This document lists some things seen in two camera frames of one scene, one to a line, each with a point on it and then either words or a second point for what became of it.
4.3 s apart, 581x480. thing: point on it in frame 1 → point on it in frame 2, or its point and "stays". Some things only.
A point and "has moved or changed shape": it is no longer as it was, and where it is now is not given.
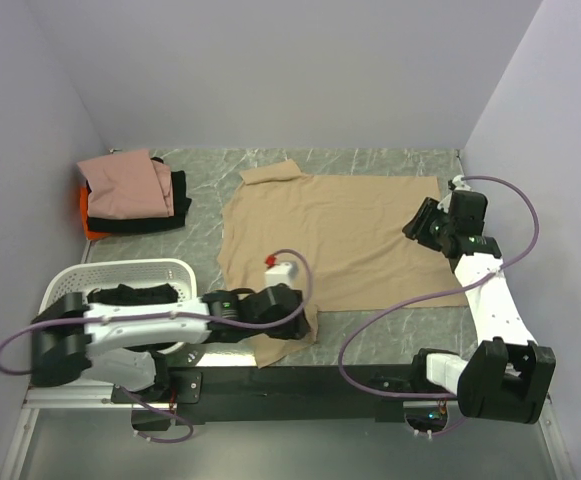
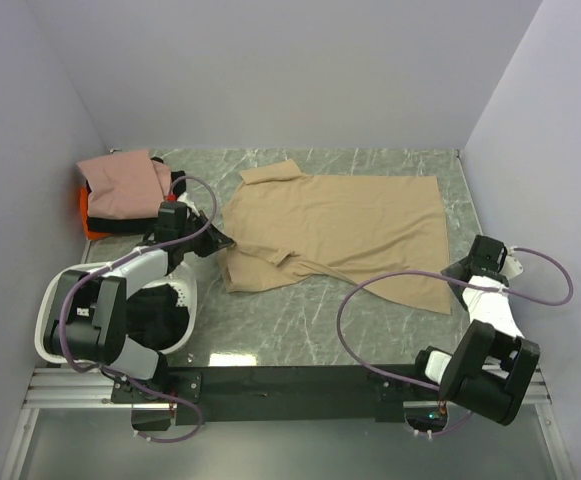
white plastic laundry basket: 85,276 stays
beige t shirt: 350,226 has moved or changed shape
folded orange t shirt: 89,235 stays
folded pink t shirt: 128,185 stays
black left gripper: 295,328 → 215,240
